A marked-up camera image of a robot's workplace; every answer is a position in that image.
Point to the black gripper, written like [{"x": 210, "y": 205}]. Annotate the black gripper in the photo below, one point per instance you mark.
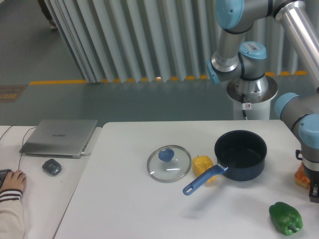
[{"x": 313, "y": 186}]

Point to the dark blue saucepan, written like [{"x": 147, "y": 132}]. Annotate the dark blue saucepan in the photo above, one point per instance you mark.
[{"x": 240, "y": 156}]

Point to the white striped sleeve forearm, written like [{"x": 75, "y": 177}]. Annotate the white striped sleeve forearm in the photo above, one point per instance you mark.
[{"x": 11, "y": 214}]

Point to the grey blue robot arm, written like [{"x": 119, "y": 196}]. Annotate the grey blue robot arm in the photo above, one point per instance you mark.
[{"x": 242, "y": 64}]

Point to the person's hand on mouse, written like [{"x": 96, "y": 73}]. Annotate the person's hand on mouse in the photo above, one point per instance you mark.
[{"x": 14, "y": 180}]

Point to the orange bread loaf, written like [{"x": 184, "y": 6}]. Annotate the orange bread loaf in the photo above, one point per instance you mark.
[{"x": 300, "y": 178}]

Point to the green bell pepper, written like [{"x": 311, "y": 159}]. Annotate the green bell pepper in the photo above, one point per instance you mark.
[{"x": 285, "y": 218}]

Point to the yellow bell pepper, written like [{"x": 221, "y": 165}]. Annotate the yellow bell pepper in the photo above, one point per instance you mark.
[{"x": 200, "y": 164}]

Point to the glass lid blue knob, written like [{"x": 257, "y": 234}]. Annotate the glass lid blue knob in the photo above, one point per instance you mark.
[{"x": 169, "y": 163}]

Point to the white usb adapter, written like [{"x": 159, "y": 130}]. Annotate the white usb adapter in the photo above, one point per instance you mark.
[{"x": 85, "y": 153}]

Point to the folding partition screen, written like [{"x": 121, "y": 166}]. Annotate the folding partition screen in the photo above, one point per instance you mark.
[{"x": 120, "y": 40}]

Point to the silver laptop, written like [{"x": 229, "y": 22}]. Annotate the silver laptop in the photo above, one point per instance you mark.
[{"x": 60, "y": 138}]

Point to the dark grey earbuds case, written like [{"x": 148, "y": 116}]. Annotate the dark grey earbuds case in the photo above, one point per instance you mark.
[{"x": 52, "y": 167}]

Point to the distant person's leg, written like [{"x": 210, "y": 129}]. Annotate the distant person's leg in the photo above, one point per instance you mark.
[{"x": 47, "y": 14}]

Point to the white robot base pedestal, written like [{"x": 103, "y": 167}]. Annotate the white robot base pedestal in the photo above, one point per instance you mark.
[{"x": 251, "y": 100}]

